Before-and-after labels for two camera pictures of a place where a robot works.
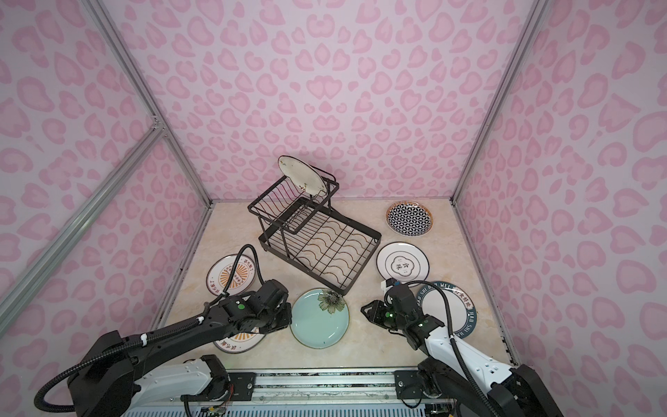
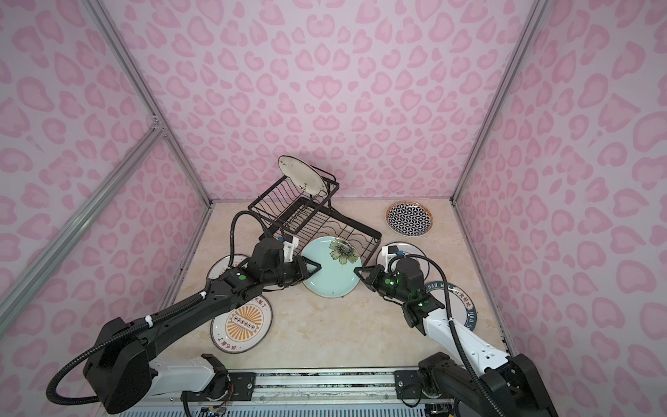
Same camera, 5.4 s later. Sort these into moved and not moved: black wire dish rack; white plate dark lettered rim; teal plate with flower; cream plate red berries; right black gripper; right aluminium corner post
Moved: right black gripper; teal plate with flower
Not moved: white plate dark lettered rim; black wire dish rack; cream plate red berries; right aluminium corner post
